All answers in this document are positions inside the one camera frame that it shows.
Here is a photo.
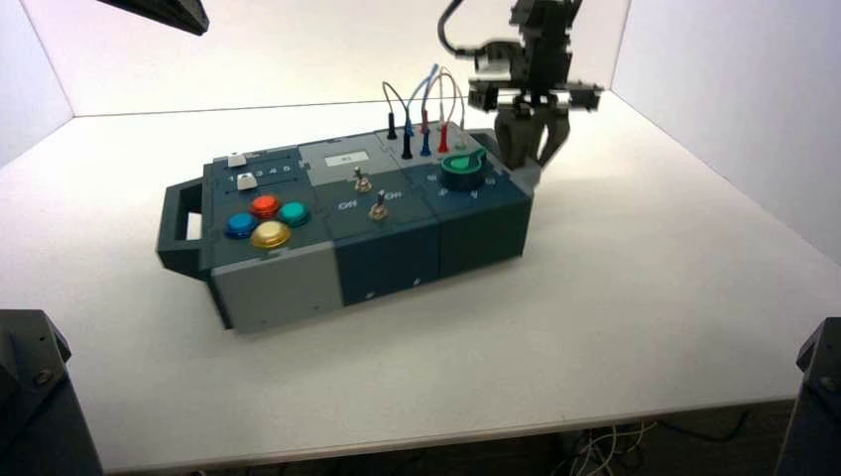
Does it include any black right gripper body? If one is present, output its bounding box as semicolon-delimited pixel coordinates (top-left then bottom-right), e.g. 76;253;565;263
467;0;604;113

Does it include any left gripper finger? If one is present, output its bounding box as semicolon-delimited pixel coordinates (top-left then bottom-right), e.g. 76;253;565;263
98;0;206;36
121;0;210;31

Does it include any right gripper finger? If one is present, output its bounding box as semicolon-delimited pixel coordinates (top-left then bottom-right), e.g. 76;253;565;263
494;108;546;171
540;110;571;166

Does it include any dark teal grey control box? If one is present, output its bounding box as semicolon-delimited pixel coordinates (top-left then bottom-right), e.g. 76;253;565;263
156;120;543;335

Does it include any green black rotary knob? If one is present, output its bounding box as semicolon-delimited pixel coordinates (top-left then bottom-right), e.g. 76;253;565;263
439;147;490;193

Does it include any red round push button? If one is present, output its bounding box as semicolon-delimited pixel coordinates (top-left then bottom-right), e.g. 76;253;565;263
250;193;283;220

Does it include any blue round push button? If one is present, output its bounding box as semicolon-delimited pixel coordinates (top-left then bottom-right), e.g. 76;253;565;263
224;211;260;240

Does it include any green round push button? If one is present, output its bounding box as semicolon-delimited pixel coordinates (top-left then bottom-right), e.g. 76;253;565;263
278;200;312;229

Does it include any yellow round push button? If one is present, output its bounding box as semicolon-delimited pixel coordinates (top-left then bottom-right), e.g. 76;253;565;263
250;220;293;251

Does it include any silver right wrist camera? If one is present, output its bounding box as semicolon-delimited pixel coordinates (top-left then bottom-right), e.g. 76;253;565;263
472;40;524;78

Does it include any white banana plug cable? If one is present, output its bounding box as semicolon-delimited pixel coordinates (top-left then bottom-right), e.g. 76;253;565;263
433;66;469;149

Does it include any red banana plug cable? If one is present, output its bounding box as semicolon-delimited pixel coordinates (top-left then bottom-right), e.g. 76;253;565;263
420;71;459;155

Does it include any blue banana plug cable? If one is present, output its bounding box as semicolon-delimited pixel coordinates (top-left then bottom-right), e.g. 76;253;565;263
403;62;440;158

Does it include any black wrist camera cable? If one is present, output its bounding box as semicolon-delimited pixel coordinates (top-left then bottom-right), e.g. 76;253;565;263
438;0;478;56

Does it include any black banana plug cable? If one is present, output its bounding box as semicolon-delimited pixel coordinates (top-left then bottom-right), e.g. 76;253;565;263
382;80;416;161

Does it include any thin white floor cable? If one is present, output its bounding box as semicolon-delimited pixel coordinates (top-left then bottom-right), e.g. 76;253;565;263
571;421;659;476

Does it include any thin black floor cable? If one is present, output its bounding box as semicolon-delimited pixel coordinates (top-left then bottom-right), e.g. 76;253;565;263
657;410;752;444

